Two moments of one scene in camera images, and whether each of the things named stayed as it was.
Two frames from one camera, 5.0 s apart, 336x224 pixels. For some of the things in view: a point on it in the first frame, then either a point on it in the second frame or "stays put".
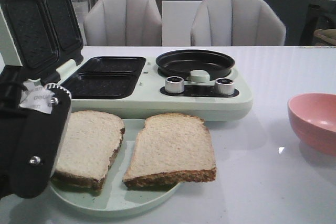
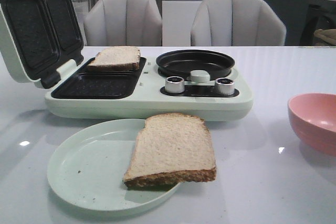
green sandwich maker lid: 39,29 stays put
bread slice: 171,149 stays put
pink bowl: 313,117 stays put
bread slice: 92,140 to 116,58
